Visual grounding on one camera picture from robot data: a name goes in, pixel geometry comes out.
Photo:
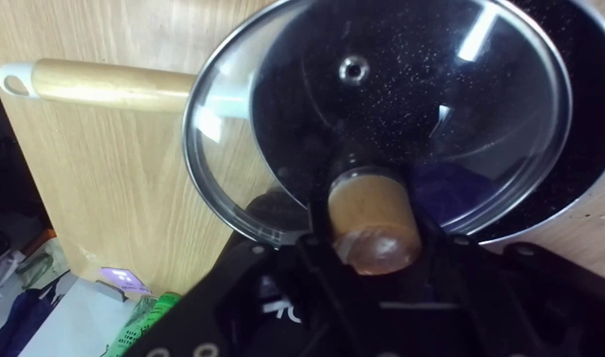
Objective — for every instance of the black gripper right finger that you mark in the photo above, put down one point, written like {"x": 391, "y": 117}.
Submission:
{"x": 458, "y": 276}

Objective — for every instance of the glass lid with wooden knob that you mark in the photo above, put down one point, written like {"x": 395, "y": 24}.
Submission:
{"x": 371, "y": 107}

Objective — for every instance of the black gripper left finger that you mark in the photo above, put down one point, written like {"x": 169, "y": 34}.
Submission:
{"x": 298, "y": 260}

